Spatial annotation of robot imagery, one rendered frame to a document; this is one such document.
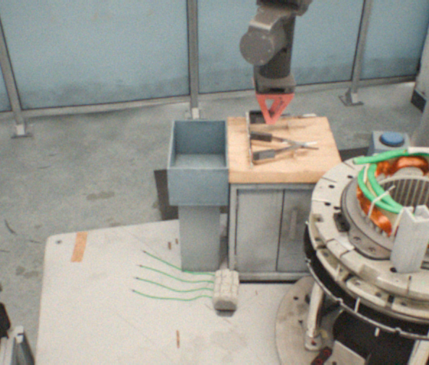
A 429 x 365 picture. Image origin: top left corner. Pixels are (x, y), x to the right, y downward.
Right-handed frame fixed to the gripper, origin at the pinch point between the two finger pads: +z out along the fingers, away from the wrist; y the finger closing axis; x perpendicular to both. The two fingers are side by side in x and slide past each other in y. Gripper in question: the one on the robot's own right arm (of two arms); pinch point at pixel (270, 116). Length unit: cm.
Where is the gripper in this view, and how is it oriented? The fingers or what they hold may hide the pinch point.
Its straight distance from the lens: 102.0
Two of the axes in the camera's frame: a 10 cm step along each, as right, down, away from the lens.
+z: -0.1, 8.0, 6.0
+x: 10.0, -0.1, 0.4
